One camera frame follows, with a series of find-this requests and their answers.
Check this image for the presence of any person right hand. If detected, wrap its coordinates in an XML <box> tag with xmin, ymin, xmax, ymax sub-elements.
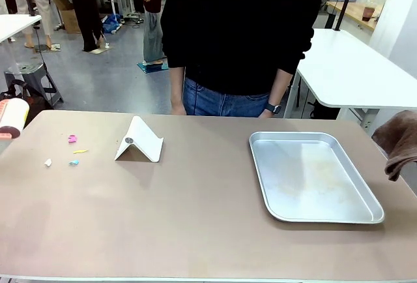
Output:
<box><xmin>171</xmin><ymin>100</ymin><xmax>188</xmax><ymax>116</ymax></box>

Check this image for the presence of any brown cloth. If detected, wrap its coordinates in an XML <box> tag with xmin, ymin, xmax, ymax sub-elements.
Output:
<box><xmin>371</xmin><ymin>110</ymin><xmax>417</xmax><ymax>182</ymax></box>

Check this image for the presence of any lint roller with peach handle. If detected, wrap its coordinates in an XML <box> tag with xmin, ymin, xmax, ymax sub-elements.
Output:
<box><xmin>0</xmin><ymin>98</ymin><xmax>31</xmax><ymax>141</ymax></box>

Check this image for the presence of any person left forearm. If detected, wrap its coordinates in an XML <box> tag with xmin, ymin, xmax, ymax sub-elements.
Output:
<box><xmin>266</xmin><ymin>67</ymin><xmax>296</xmax><ymax>108</ymax></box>

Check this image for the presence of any person right forearm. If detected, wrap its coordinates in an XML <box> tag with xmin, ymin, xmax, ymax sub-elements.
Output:
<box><xmin>168</xmin><ymin>66</ymin><xmax>186</xmax><ymax>103</ymax></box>

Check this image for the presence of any dark wrist watch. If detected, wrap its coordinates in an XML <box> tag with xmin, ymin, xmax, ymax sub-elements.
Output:
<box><xmin>264</xmin><ymin>102</ymin><xmax>283</xmax><ymax>115</ymax></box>

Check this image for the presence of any white folding stand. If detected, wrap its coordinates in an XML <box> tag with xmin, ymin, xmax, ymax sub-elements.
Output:
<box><xmin>113</xmin><ymin>115</ymin><xmax>164</xmax><ymax>164</ymax></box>

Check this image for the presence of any silver metal tray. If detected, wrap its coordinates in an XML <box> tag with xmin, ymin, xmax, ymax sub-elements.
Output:
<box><xmin>249</xmin><ymin>131</ymin><xmax>385</xmax><ymax>224</ymax></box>

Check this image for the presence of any bystander in grey trousers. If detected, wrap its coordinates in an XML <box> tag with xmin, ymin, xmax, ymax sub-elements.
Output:
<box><xmin>132</xmin><ymin>0</ymin><xmax>169</xmax><ymax>66</ymax></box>

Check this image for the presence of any person in black sweater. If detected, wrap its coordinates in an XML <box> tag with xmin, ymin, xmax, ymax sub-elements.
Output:
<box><xmin>160</xmin><ymin>0</ymin><xmax>325</xmax><ymax>118</ymax></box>

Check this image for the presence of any large white table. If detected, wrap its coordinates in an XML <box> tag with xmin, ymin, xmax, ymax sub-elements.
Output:
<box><xmin>283</xmin><ymin>28</ymin><xmax>417</xmax><ymax>128</ymax></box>

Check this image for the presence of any blue plastic bag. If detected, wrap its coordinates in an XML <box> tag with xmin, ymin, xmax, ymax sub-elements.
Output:
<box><xmin>101</xmin><ymin>14</ymin><xmax>124</xmax><ymax>35</ymax></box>

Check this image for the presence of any bystander in black trousers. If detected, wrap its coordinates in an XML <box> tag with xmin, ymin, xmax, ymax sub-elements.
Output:
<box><xmin>57</xmin><ymin>0</ymin><xmax>108</xmax><ymax>53</ymax></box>

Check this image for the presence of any wooden workbench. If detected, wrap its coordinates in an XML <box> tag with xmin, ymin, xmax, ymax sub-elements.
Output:
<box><xmin>325</xmin><ymin>1</ymin><xmax>384</xmax><ymax>32</ymax></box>

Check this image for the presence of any brown cardboard box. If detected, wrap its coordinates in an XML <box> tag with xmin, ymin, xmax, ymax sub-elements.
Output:
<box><xmin>53</xmin><ymin>0</ymin><xmax>82</xmax><ymax>35</ymax></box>

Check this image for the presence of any black red bag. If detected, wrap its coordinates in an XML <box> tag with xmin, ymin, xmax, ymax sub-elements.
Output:
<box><xmin>0</xmin><ymin>80</ymin><xmax>53</xmax><ymax>124</ymax></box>

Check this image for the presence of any grey metal stool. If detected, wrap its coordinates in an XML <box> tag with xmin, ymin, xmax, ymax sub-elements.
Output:
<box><xmin>3</xmin><ymin>62</ymin><xmax>65</xmax><ymax>107</ymax></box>

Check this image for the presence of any small white table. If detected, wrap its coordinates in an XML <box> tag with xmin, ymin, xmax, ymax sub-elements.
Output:
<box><xmin>0</xmin><ymin>14</ymin><xmax>42</xmax><ymax>44</ymax></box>

